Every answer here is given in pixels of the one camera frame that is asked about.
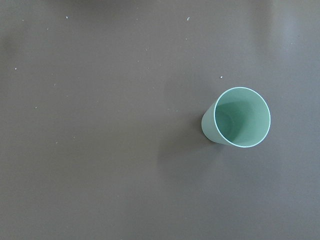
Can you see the mint green plastic cup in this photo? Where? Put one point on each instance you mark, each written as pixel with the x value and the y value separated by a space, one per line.
pixel 240 117

